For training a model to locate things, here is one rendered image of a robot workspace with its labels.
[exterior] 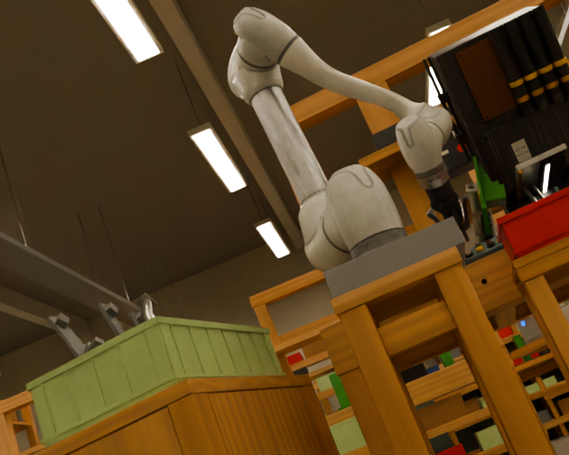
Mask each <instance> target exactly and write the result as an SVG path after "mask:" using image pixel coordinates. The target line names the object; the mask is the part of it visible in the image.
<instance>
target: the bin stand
mask: <svg viewBox="0 0 569 455"><path fill-rule="evenodd" d="M512 276H513V281H514V283H515V285H516V286H517V288H518V291H519V293H520V295H521V297H524V298H525V300H526V302H527V305H528V307H529V309H530V310H531V312H532V314H533V316H534V318H535V320H536V323H537V325H538V327H539V328H540V330H541V332H542V334H543V336H544V338H545V340H546V343H547V345H548V347H549V348H550V350H551V352H552V354H553V356H554V358H555V361H556V363H557V365H558V366H559V368H560V370H561V372H562V374H563V376H564V379H565V381H566V383H567V384H568V386H569V323H568V321H567V319H566V318H565V316H564V314H563V312H562V310H561V308H560V306H559V304H558V302H557V300H556V298H555V296H554V294H553V292H552V291H551V289H550V287H549V286H550V285H552V284H554V283H558V282H560V281H562V280H564V279H566V278H568V277H569V237H565V238H563V239H561V240H559V241H556V242H554V243H553V244H550V245H548V246H545V247H542V248H540V249H538V250H537V251H534V252H532V253H530V254H528V255H524V256H522V257H520V258H518V259H516V260H514V261H512Z"/></svg>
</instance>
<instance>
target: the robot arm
mask: <svg viewBox="0 0 569 455"><path fill-rule="evenodd" d="M233 27H234V30H235V34H236V35H237V36H238V43H237V45H236V47H235V48H234V51H233V52H232V55H231V58H230V62H229V69H228V82H229V87H230V89H231V91H232V92H233V94H234V95H235V96H236V97H238V98H240V99H243V100H245V102H246V103H248V104H249V105H250V106H252V107H253V108H254V109H255V111H256V113H257V116H258V118H259V120H260V122H261V124H262V126H263V127H264V130H265V132H266V135H267V137H268V139H269V141H270V143H271V145H272V146H273V148H274V150H275V153H276V155H277V157H278V159H279V161H280V163H281V164H282V167H283V169H284V172H285V174H286V176H287V178H288V180H289V181H290V183H291V185H292V187H293V189H294V192H295V194H296V196H297V198H298V200H299V201H300V203H301V208H300V211H299V215H298V220H299V223H300V227H301V230H302V234H303V242H304V251H305V253H306V256H307V258H308V260H309V261H310V263H311V264H312V265H313V266H314V267H315V268H316V269H318V270H320V271H322V272H326V271H328V270H331V269H332V268H334V267H337V266H339V265H342V264H345V263H347V262H349V261H351V260H353V259H355V258H358V257H360V256H362V255H365V254H367V253H369V252H372V251H374V250H376V249H379V248H381V247H382V246H386V245H388V244H390V243H393V242H395V241H397V240H398V239H401V238H403V237H407V236H409V235H408V234H407V233H406V231H405V228H404V226H403V224H402V221H401V218H400V216H399V213H398V211H397V209H396V205H395V203H394V201H393V200H392V198H391V196H390V194H389V192H388V190H387V187H386V186H385V184H384V183H383V181H382V180H381V179H380V178H379V177H378V176H377V175H376V174H375V173H374V172H373V171H372V170H370V169H369V168H368V167H364V166H362V165H359V164H354V165H351V166H347V167H345V168H342V169H340V170H338V171H336V172H335V173H334V174H333V175H332V176H331V178H330V179H329V181H327V179H326V177H325V175H324V173H323V171H322V168H321V166H320V164H319V163H318V161H317V159H316V157H315V155H314V153H313V151H312V149H311V147H310V145H309V144H308V142H307V140H306V138H305V136H304V134H303V131H302V129H301V127H300V126H299V124H298V122H297V120H296V118H295V116H294V113H293V111H292V109H291V108H290V106H289V104H288V102H287V100H286V98H285V95H284V93H283V86H284V84H283V80H282V76H281V71H280V66H281V67H283V68H286V69H288V70H290V71H292V72H294V73H296V74H298V75H300V76H302V77H304V78H305V79H308V80H310V81H311V82H313V83H314V84H316V85H318V86H320V87H322V88H326V89H328V90H329V91H332V92H334V93H337V94H340V95H343V96H345V97H349V98H354V99H357V100H360V101H364V102H367V103H370V104H373V105H376V106H379V107H383V108H385V109H387V110H389V111H391V112H393V113H394V114H396V115H397V116H398V117H399V118H400V119H401V121H400V122H399V123H398V124H397V125H396V139H397V143H398V145H399V148H400V151H401V153H402V154H403V156H404V158H405V160H406V163H407V164H408V166H409V167H410V168H411V169H412V170H413V172H414V174H415V177H416V178H417V180H418V182H419V184H420V186H421V188H422V189H423V190H425V192H426V194H427V196H428V198H429V200H430V202H431V208H430V209H429V211H427V212H426V215H427V217H428V218H431V219H432V220H433V221H434V222H435V223H438V222H440V220H439V219H438V217H436V216H435V213H434V210H435V211H437V212H439V213H441V214H443V215H444V217H445V219H447V218H449V215H448V212H449V211H451V212H452V213H453V215H454V218H455V220H456V222H457V224H458V226H459V228H460V231H461V233H462V236H463V238H464V240H465V253H466V255H468V254H471V250H470V249H469V247H468V245H467V242H468V241H470V240H469V237H468V235H467V233H466V230H467V229H468V228H470V227H471V226H470V221H469V215H468V210H467V200H468V198H467V197H466V195H458V194H457V193H456V192H455V191H454V190H453V188H452V185H451V183H450V181H449V178H450V176H449V174H448V172H447V169H446V166H445V164H444V161H443V158H442V155H441V153H442V151H443V150H442V147H443V146H444V145H445V143H446V142H447V140H448V139H449V137H450V134H451V131H452V117H451V115H450V113H449V112H448V111H447V110H446V109H444V108H442V107H438V106H432V105H429V104H426V103H425V102H423V103H415V102H412V101H410V100H408V99H407V98H405V97H402V96H400V95H398V94H397V93H395V92H392V91H390V90H387V89H385V88H381V87H379V86H376V85H373V84H370V83H368V82H366V81H363V80H361V79H356V78H353V77H352V76H349V75H346V74H344V73H342V72H339V71H337V70H335V69H334V68H332V67H330V66H329V65H328V64H326V63H325V62H324V61H323V60H321V59H320V58H319V57H318V56H317V55H316V54H315V53H314V52H313V51H312V49H311V48H310V47H309V46H308V45H307V44H306V43H305V42H304V41H303V39H302V38H301V37H299V36H298V35H297V34H296V33H295V32H294V31H293V30H292V29H291V28H290V27H289V26H288V25H286V24H285V23H283V22H282V21H280V20H279V19H278V18H276V17H275V16H273V15H271V14H270V13H268V12H266V11H263V10H261V9H258V8H255V7H245V8H244V9H242V10H241V11H240V13H239V14H238V15H237V16H236V18H235V20H234V25H233ZM279 65H280V66H279ZM458 200H459V202H460V203H461V204H462V214H463V219H464V225H463V224H462V222H461V220H460V218H459V215H458V213H457V211H456V209H455V208H456V205H457V201H458Z"/></svg>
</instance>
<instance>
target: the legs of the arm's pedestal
mask: <svg viewBox="0 0 569 455"><path fill-rule="evenodd" d="M434 281H435V283H436V286H437V288H438V290H439V292H438V293H437V299H438V301H439V302H438V303H436V304H434V305H431V306H429V307H426V308H424V309H422V310H420V311H417V312H414V313H412V314H410V315H407V316H405V317H404V318H401V319H399V320H395V321H393V322H390V323H388V324H387V325H384V326H382V327H380V325H379V323H378V321H377V320H374V319H373V317H372V315H371V312H370V310H369V308H368V306H367V305H366V304H363V305H360V306H359V307H357V308H354V309H352V310H350V311H346V312H344V313H342V314H340V315H339V318H340V321H341V324H342V326H343V328H344V330H345V333H346V335H347V337H348V340H349V342H350V345H351V347H352V350H353V352H354V355H355V357H356V359H357V361H358V363H359V367H360V370H361V372H362V375H363V376H364V378H365V381H366V383H367V386H368V389H369V391H370V393H371V396H372V398H373V401H374V403H375V405H376V407H377V409H378V413H379V416H380V418H381V420H382V423H383V424H384V427H385V429H386V431H387V435H388V438H389V439H390V442H391V444H392V446H393V449H394V451H395V454H396V455H435V453H434V449H433V447H432V445H431V442H430V441H429V439H428V436H427V434H426V432H425V429H424V426H423V424H422V422H421V420H420V417H419V415H418V413H417V410H416V409H415V405H414V403H413V401H412V398H411V396H410V394H409V392H408V390H407V388H406V384H405V382H404V379H403V377H402V376H401V374H400V371H399V369H398V367H401V366H403V365H405V364H407V363H409V362H412V361H414V360H417V359H419V358H422V357H424V356H427V355H429V354H431V353H434V352H435V351H438V350H440V349H442V348H446V347H449V346H451V345H452V344H455V343H457V342H458V344H459V346H460V348H461V351H462V354H463V355H464V357H465V359H466V362H467V364H468V366H469V368H470V370H471V372H472V375H473V377H474V379H475V381H476V383H477V385H478V388H479V389H480V392H481V394H482V396H483V399H484V401H485V403H486V405H487V406H488V408H489V411H490V414H491V416H492V418H493V420H494V423H495V424H496V426H497V428H498V430H499V434H500V436H501V438H502V440H503V441H504V443H505V446H506V448H507V450H508V453H509V455H554V454H553V452H552V451H551V449H550V446H549V444H548V442H547V440H546V437H545V435H544V434H543V432H542V430H541V428H540V426H539V424H538V421H537V419H536V417H535V415H534V413H533V411H532V409H531V407H530V405H529V403H528V401H527V398H526V396H525V394H524V392H523V390H522V388H521V386H520V384H519V382H518V380H517V378H516V375H515V373H514V371H513V369H512V367H511V365H510V363H509V362H508V359H507V357H506V355H505V353H504V350H503V348H502V346H501V345H500V343H499V340H498V338H497V336H496V334H495V332H494V330H493V328H492V326H491V324H490V321H489V319H488V317H487V315H486V313H485V311H484V310H483V308H482V306H481V303H480V300H479V298H478V296H477V294H476V292H475V291H474V289H473V287H472V285H471V282H470V279H469V277H468V275H467V274H466V272H465V270H464V268H463V266H462V264H457V265H454V266H452V267H449V268H447V269H445V270H442V271H441V272H439V273H436V274H434Z"/></svg>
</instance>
